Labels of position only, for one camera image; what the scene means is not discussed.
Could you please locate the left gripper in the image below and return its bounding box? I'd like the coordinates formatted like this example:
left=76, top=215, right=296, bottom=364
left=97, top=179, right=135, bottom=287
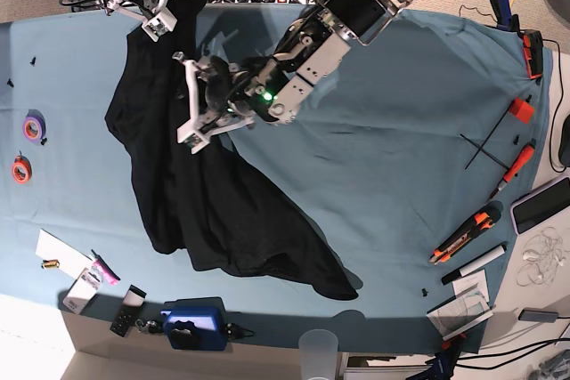
left=172, top=52, right=254, bottom=154

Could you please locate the black t-shirt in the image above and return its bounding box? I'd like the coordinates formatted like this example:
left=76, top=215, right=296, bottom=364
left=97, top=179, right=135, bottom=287
left=105, top=0, right=357, bottom=301

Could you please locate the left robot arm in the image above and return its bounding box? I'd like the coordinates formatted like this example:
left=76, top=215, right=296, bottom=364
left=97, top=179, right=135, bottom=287
left=173, top=0, right=414, bottom=153

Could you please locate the purple tape roll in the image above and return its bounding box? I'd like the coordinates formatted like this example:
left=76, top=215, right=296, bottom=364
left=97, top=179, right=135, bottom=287
left=22, top=110, right=46, bottom=144

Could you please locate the pink marker pen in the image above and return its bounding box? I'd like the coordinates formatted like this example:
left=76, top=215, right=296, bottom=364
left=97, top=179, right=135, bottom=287
left=91, top=250, right=120, bottom=286

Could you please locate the black remote control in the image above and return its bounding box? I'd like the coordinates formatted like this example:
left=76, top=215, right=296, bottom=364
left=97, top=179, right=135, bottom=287
left=110, top=285, right=146, bottom=337

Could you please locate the red tape roll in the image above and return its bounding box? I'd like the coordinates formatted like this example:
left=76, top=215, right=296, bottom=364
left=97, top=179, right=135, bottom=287
left=12, top=154, right=32, bottom=184

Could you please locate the white paper card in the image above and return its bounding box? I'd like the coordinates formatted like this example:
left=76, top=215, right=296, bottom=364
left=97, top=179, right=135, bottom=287
left=36, top=230, right=94, bottom=279

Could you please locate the clear plastic package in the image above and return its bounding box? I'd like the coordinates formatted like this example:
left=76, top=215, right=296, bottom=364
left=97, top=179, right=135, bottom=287
left=62, top=269, right=102, bottom=314

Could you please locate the blue box device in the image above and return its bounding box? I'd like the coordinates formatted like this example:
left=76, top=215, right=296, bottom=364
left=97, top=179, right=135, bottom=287
left=160, top=298, right=229, bottom=352

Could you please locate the small yellow battery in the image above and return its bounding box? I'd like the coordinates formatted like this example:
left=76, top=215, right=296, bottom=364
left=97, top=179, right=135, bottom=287
left=41, top=259, right=60, bottom=270

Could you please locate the teal table cloth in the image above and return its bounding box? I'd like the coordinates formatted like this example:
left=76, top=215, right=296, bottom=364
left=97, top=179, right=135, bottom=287
left=1, top=11, right=558, bottom=353

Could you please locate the translucent plastic cup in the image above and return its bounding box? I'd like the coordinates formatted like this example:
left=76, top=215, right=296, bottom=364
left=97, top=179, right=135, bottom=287
left=298, top=329, right=338, bottom=380

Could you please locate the orange utility knife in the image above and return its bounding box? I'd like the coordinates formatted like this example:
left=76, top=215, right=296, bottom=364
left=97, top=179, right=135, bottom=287
left=429, top=205, right=501, bottom=265

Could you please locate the black white marker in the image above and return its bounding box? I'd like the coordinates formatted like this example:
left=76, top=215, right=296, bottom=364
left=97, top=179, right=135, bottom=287
left=441, top=243, right=508, bottom=286

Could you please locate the orange block tool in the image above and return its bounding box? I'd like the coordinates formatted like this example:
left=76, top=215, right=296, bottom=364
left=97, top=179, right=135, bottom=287
left=509, top=98, right=534, bottom=124

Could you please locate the orange screwdriver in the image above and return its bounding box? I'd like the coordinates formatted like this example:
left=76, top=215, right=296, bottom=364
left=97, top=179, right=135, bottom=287
left=486, top=139, right=536, bottom=202

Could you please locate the orange black clamp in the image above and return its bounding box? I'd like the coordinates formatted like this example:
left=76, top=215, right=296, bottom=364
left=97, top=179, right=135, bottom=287
left=522, top=30, right=543, bottom=79

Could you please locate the smartphone with purple case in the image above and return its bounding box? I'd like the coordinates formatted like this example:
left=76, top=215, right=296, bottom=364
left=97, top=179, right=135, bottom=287
left=510, top=175, right=569, bottom=235

